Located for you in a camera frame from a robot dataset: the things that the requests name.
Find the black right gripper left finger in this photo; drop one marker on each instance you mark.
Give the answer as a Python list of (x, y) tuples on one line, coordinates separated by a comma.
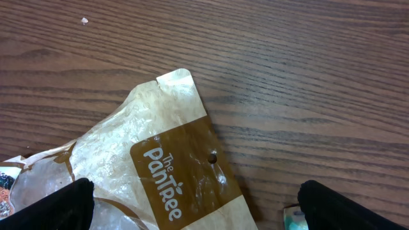
[(70, 208)]

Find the brown white snack packet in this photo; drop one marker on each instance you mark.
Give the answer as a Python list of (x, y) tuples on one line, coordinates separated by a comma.
[(155, 163)]

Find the teal snack packet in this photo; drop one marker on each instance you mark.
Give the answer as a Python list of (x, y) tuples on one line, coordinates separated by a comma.
[(294, 218)]

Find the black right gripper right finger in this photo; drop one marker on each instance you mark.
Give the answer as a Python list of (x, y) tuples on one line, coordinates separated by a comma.
[(326, 209)]

